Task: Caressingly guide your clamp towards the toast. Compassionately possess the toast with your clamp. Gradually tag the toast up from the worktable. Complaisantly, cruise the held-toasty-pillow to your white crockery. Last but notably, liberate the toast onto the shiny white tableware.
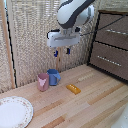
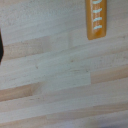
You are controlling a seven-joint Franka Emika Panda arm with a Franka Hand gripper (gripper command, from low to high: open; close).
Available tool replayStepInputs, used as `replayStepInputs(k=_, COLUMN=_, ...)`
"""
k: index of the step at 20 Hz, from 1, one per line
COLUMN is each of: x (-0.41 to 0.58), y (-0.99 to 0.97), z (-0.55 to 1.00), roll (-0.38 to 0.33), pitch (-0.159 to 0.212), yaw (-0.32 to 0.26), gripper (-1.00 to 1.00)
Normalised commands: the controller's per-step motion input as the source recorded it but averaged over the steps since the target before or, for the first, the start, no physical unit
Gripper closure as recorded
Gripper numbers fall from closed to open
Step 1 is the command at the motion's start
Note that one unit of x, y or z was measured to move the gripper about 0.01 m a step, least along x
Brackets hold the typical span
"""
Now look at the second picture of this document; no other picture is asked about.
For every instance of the black rounded object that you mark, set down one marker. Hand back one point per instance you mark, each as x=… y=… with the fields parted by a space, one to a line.
x=1 y=46

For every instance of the orange toast with white stripes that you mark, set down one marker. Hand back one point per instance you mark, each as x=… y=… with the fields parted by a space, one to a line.
x=96 y=18

